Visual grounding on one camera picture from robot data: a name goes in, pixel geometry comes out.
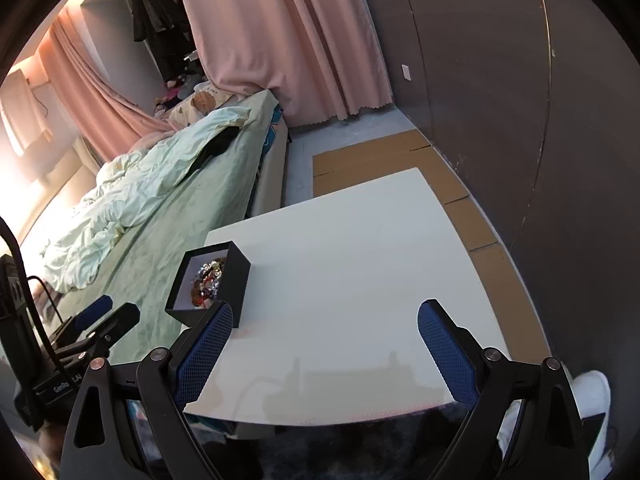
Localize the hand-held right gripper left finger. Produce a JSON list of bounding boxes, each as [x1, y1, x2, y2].
[[60, 299, 236, 480]]

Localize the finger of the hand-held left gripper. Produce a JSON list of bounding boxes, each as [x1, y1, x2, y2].
[[50, 294, 114, 346], [69, 302, 142, 360]]

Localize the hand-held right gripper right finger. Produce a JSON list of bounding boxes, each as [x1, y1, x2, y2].
[[417, 299, 591, 480]]

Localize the brown bead bracelet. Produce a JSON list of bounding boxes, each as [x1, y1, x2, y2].
[[190, 257, 228, 309]]

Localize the black jewelry box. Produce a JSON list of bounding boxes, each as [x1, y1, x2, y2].
[[165, 241, 251, 330]]

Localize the flattened cardboard sheets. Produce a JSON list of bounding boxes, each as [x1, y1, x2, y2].
[[312, 129, 551, 361]]

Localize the light green quilt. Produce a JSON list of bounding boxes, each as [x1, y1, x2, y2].
[[42, 107, 251, 291]]

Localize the bed with green sheet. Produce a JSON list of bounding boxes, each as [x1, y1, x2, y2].
[[20, 89, 291, 366]]

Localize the white shoe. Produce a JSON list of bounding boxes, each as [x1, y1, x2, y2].
[[497, 370, 615, 478]]

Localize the black garment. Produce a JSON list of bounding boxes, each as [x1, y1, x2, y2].
[[195, 127, 241, 171]]

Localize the pink curtain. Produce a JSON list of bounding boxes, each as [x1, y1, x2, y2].
[[172, 0, 396, 126], [37, 10, 173, 158]]

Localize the plush toys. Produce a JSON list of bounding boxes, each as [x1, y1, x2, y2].
[[152, 72, 201, 118]]

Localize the bear print pillow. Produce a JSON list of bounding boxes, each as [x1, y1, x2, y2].
[[167, 85, 236, 128]]

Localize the hanging dark clothes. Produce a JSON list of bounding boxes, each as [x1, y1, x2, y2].
[[130, 0, 201, 81]]

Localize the thin black cable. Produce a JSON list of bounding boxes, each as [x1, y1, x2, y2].
[[27, 275, 68, 326]]

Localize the thick black cable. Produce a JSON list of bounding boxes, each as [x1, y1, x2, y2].
[[0, 216, 23, 261]]

